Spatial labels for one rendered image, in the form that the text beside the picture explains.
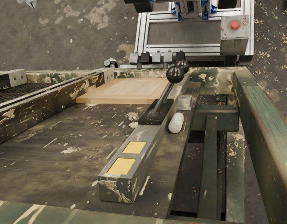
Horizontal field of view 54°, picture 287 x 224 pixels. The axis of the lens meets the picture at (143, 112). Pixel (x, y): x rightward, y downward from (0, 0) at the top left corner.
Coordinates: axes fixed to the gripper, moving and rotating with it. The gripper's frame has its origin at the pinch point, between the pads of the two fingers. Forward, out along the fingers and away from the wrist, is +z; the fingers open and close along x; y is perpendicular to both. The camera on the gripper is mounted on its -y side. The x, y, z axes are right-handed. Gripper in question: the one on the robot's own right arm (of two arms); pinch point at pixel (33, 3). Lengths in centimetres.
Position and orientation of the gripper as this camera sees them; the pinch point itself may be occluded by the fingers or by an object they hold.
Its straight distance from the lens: 118.0
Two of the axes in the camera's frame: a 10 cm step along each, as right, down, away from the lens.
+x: 9.7, 0.3, -2.4
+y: -1.8, 7.4, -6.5
